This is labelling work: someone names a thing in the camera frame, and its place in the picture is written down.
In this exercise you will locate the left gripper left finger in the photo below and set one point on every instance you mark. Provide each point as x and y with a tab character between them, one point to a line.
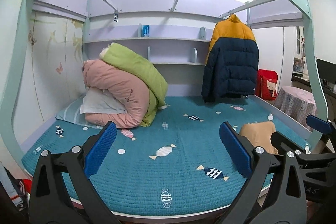
62	191

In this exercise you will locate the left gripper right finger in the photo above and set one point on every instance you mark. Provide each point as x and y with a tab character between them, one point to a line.
273	191

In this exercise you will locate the beige coat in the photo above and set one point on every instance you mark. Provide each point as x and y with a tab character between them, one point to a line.
259	135

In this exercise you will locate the clothes pile on floor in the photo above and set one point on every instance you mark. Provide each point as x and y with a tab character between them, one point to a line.
16	188

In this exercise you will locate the round table pink cloth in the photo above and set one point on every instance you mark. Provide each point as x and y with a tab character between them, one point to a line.
296	103

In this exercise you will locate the striped blue pillow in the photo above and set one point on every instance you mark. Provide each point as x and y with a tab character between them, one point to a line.
71	114

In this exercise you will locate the red cartoon bag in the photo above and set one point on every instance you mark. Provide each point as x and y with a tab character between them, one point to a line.
266	84

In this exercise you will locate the black monitor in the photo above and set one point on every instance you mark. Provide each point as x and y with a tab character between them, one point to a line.
327	73

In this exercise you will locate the white pillow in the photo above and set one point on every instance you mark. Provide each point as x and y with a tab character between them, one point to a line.
101	101

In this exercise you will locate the teal candy-pattern bed cover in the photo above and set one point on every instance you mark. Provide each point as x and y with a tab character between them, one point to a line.
179	165

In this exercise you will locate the pink quilt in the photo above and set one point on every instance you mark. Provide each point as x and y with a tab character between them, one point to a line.
128	89

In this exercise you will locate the navy and yellow puffer jacket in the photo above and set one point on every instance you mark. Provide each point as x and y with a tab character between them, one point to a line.
232	62

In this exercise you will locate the green quilt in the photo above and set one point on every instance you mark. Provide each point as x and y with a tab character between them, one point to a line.
128	61

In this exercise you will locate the lavender headboard shelf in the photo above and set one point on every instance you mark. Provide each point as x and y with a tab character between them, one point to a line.
177	45

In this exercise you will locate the blue box on shelf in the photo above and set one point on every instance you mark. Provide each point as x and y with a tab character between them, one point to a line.
145	31

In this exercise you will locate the mint green bed frame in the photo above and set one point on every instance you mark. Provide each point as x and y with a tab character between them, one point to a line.
44	44

